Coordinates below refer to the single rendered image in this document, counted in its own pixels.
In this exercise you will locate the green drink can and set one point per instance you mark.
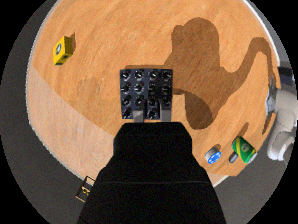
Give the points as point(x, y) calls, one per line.
point(244, 150)

